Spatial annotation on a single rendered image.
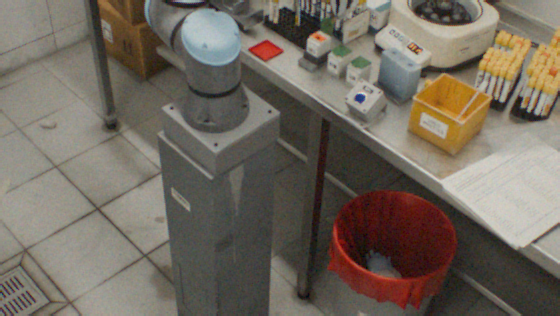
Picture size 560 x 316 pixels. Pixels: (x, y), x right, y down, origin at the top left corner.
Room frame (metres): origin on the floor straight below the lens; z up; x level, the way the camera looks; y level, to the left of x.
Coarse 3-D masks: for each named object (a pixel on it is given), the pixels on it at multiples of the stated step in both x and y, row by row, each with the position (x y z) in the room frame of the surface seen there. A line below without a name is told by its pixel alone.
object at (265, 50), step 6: (264, 42) 1.62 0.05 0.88; (270, 42) 1.61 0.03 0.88; (252, 48) 1.59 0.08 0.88; (258, 48) 1.59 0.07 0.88; (264, 48) 1.59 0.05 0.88; (270, 48) 1.59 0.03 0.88; (276, 48) 1.59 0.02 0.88; (282, 48) 1.58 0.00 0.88; (258, 54) 1.55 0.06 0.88; (264, 54) 1.56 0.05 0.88; (270, 54) 1.56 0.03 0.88; (276, 54) 1.56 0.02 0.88; (264, 60) 1.53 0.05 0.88
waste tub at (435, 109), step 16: (448, 80) 1.37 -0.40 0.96; (416, 96) 1.29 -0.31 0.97; (432, 96) 1.35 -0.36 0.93; (448, 96) 1.36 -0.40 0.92; (464, 96) 1.34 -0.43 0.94; (480, 96) 1.31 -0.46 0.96; (416, 112) 1.27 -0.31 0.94; (432, 112) 1.25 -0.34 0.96; (448, 112) 1.35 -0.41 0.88; (464, 112) 1.33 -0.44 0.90; (480, 112) 1.26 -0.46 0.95; (416, 128) 1.27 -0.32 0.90; (432, 128) 1.24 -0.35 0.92; (448, 128) 1.22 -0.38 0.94; (464, 128) 1.21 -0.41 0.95; (480, 128) 1.29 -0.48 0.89; (432, 144) 1.23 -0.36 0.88; (448, 144) 1.21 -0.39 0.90; (464, 144) 1.23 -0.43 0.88
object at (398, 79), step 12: (396, 48) 1.47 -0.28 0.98; (384, 60) 1.45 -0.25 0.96; (396, 60) 1.42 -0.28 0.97; (408, 60) 1.43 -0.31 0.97; (384, 72) 1.44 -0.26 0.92; (396, 72) 1.41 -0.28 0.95; (408, 72) 1.38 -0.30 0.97; (420, 72) 1.40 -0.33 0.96; (384, 84) 1.44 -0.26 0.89; (396, 84) 1.41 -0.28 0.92; (408, 84) 1.38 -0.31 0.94; (396, 96) 1.40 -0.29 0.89; (408, 96) 1.39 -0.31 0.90
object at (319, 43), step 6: (312, 36) 1.55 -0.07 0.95; (318, 36) 1.55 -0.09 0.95; (324, 36) 1.55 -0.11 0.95; (312, 42) 1.53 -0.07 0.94; (318, 42) 1.52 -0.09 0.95; (324, 42) 1.53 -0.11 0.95; (306, 48) 1.54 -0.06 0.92; (312, 48) 1.53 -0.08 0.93; (318, 48) 1.51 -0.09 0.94; (324, 48) 1.53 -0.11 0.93; (318, 54) 1.52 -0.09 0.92
